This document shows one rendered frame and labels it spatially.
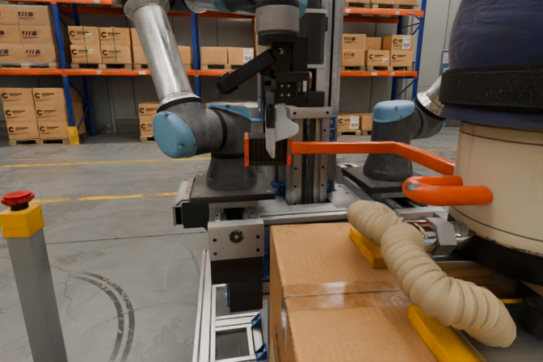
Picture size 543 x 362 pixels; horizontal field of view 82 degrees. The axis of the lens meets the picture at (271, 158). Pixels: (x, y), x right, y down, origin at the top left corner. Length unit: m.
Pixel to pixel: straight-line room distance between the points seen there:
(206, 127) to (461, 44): 0.56
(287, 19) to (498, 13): 0.30
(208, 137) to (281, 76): 0.30
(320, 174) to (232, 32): 8.01
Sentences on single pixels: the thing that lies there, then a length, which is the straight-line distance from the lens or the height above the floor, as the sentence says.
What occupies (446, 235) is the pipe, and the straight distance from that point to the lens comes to 0.41.
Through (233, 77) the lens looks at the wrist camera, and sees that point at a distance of 0.56.
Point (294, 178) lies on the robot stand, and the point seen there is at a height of 1.03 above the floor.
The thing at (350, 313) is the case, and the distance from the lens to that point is 0.39.
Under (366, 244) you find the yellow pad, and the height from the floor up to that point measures 1.09.
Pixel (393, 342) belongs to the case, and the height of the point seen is 1.08.
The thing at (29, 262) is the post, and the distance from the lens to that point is 1.10.
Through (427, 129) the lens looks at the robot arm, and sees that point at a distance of 1.10.
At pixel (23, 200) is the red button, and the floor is 1.03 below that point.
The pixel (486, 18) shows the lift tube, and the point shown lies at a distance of 0.40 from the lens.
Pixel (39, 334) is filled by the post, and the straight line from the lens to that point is 1.22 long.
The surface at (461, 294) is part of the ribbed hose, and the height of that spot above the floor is 1.15.
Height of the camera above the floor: 1.33
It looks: 14 degrees down
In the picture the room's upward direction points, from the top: straight up
